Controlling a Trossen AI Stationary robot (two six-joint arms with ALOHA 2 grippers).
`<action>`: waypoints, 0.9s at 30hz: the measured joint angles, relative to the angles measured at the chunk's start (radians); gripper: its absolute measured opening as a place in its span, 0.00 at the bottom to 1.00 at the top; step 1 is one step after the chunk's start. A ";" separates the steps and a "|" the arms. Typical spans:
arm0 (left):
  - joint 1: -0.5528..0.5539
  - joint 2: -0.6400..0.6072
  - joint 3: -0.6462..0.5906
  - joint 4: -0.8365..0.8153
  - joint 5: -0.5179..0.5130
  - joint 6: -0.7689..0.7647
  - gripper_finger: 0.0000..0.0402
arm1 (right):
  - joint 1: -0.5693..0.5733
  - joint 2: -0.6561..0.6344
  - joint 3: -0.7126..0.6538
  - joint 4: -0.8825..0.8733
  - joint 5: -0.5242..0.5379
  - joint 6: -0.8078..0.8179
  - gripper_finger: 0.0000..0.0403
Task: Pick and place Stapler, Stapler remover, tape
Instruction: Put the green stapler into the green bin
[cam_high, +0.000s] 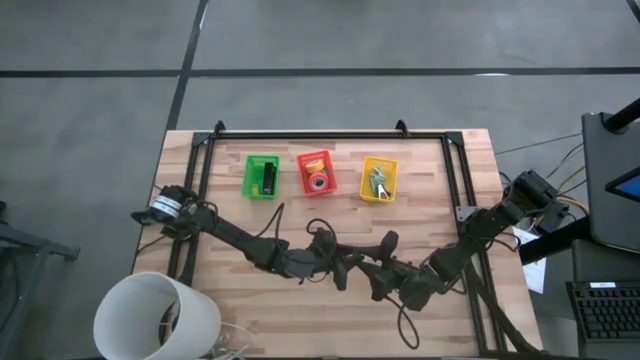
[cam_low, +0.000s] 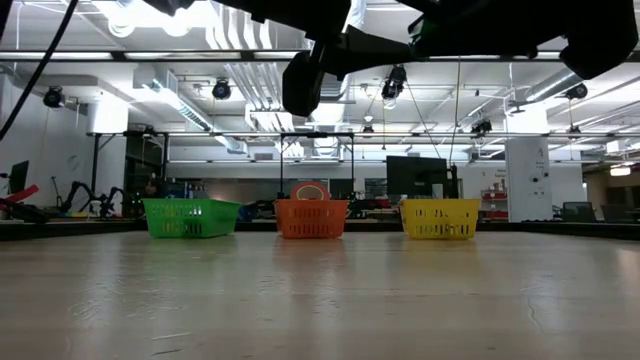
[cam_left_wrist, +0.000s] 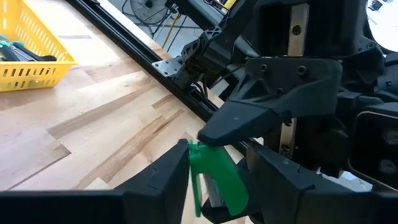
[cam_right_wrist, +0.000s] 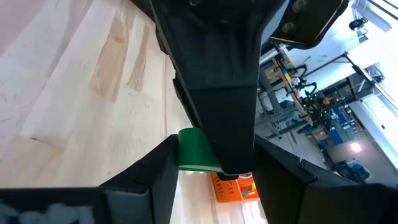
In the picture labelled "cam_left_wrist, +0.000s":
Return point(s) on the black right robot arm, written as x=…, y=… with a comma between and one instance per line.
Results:
x=217, y=53

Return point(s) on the teal staple remover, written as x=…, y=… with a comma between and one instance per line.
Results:
x=12, y=43

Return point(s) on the black aluminium table frame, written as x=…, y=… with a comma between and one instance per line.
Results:
x=140, y=53

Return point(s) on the green staple remover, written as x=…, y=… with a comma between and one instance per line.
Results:
x=217, y=168

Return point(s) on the silver corner bracket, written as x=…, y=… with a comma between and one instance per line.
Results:
x=168, y=66

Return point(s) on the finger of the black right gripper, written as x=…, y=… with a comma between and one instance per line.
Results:
x=264, y=102

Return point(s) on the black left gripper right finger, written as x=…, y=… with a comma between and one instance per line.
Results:
x=295, y=199

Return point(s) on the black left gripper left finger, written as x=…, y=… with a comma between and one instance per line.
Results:
x=140, y=202

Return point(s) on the yellow plastic basket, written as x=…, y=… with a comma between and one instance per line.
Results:
x=31, y=74

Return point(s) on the black floor fan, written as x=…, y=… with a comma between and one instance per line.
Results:
x=149, y=9

